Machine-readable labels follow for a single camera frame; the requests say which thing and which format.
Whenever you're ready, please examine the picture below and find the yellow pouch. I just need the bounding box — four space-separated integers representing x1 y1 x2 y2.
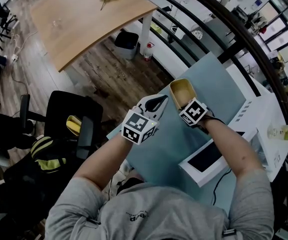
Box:
66 115 83 137

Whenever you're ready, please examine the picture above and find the white microwave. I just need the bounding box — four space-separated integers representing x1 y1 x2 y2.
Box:
178 63 288 188

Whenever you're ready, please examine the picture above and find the black metal railing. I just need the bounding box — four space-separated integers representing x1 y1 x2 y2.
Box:
131 0 288 222

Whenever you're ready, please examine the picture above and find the yellow bowl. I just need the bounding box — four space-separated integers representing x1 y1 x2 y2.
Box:
169 78 197 111

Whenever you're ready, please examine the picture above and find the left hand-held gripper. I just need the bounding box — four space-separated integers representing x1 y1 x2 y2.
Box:
121 94 169 146

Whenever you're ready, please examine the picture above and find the white patterned ball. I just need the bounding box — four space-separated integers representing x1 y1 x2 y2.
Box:
190 25 203 41

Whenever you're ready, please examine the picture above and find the wooden table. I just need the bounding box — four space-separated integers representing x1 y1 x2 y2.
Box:
30 0 159 72

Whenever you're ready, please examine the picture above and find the black waste bin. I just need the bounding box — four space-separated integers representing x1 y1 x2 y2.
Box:
114 30 139 61

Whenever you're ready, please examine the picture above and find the clear green water bottle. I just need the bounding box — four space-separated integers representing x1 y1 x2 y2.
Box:
267 123 288 141

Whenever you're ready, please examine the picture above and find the person's right forearm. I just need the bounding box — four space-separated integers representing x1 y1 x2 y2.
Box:
203 118 266 185

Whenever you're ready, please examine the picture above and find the person's grey shirt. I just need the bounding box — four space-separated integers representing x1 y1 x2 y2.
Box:
45 168 276 240

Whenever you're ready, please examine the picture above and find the person's left forearm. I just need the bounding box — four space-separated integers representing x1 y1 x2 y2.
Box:
73 138 134 191

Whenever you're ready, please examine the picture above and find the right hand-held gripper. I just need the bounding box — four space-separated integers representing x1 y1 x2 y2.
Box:
178 97 208 127

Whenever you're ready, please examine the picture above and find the black power cable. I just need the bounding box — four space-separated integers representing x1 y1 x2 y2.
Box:
212 168 232 206

